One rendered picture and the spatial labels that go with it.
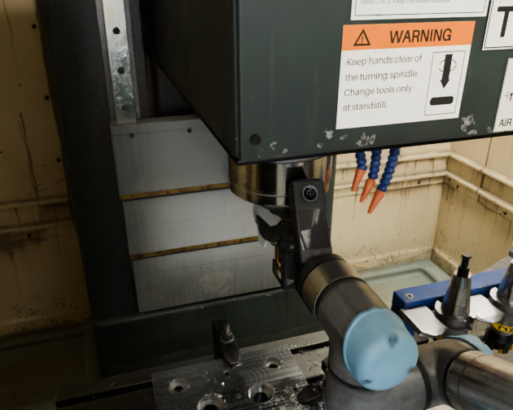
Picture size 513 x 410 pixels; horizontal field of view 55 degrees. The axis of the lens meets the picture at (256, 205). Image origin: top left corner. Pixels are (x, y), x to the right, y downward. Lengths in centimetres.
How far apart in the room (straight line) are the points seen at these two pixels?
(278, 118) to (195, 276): 88
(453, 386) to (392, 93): 34
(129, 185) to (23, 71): 50
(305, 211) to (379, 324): 19
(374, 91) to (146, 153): 71
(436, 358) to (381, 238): 140
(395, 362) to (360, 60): 31
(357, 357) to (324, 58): 30
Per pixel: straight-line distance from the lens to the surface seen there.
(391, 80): 56
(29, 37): 151
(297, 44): 50
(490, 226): 193
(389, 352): 53
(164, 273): 132
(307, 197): 65
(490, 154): 188
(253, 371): 105
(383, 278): 209
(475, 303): 92
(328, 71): 52
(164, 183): 119
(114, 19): 110
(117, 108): 113
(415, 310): 87
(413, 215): 207
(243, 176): 70
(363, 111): 55
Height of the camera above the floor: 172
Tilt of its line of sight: 25 degrees down
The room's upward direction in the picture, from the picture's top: straight up
